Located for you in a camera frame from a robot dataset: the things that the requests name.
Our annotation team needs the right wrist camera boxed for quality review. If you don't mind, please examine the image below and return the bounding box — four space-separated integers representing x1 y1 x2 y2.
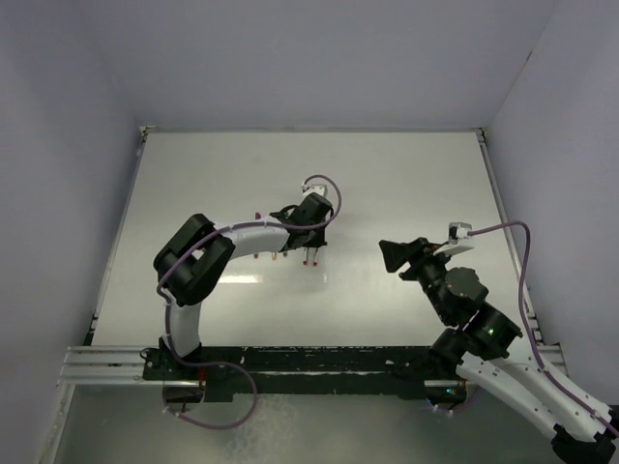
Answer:
433 222 474 257

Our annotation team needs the black base frame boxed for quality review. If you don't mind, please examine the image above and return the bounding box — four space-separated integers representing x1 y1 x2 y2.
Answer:
140 342 469 408

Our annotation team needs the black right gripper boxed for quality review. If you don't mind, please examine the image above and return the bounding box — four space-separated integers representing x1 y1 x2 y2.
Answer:
378 237 453 323

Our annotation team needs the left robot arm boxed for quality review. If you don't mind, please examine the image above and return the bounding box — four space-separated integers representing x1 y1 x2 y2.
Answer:
154 192 335 379

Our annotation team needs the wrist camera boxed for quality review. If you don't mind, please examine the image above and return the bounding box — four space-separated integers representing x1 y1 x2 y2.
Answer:
433 222 474 257
302 184 328 197

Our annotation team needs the aluminium rail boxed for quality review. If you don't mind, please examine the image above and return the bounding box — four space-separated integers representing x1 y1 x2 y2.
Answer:
59 346 144 386

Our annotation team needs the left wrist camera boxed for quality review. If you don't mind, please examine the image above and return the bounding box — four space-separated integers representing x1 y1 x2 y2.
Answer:
302 184 328 197

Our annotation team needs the white pen purple end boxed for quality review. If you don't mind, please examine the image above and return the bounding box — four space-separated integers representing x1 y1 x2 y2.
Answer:
253 214 264 259

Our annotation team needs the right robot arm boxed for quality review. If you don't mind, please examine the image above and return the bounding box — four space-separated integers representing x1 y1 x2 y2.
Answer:
379 238 618 463

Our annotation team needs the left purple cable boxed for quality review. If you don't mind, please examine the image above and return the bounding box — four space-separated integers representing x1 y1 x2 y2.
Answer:
155 174 343 359

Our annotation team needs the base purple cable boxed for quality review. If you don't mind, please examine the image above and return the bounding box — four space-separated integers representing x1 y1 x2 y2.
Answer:
162 362 259 430

